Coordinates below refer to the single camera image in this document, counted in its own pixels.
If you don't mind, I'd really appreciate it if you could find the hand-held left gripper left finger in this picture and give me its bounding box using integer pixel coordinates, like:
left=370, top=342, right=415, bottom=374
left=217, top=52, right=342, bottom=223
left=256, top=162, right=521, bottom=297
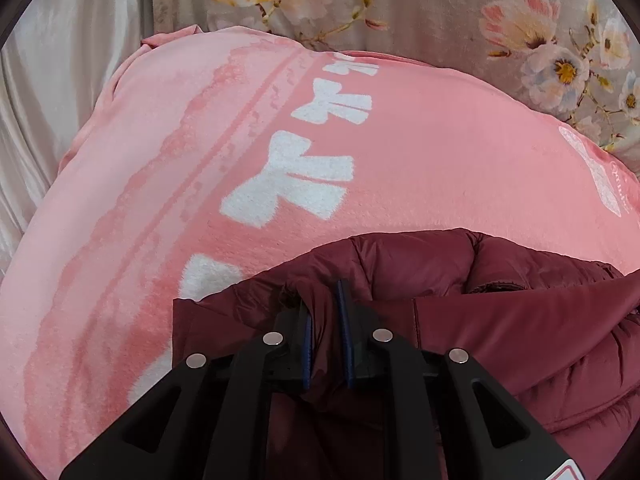
left=59, top=304, right=314, bottom=480

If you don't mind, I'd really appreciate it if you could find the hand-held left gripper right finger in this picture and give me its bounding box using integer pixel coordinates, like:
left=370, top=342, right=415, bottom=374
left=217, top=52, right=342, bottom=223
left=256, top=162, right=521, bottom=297
left=336, top=279, right=577, bottom=480

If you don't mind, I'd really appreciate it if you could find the maroon puffer jacket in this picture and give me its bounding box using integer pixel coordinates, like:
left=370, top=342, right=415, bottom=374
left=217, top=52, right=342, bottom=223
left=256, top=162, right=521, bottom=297
left=171, top=227, right=640, bottom=480

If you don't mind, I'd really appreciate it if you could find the pink printed fleece blanket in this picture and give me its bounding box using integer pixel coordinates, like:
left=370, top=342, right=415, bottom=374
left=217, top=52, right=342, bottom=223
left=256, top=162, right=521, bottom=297
left=0, top=25, right=640, bottom=480

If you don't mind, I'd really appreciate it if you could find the grey floral quilt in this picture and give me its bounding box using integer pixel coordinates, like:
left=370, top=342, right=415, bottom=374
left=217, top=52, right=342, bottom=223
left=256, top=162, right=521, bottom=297
left=142, top=0, right=640, bottom=173

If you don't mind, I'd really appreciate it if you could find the white satin curtain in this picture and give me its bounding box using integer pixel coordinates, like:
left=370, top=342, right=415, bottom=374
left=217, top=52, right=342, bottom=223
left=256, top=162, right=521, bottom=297
left=0, top=0, right=153, bottom=273

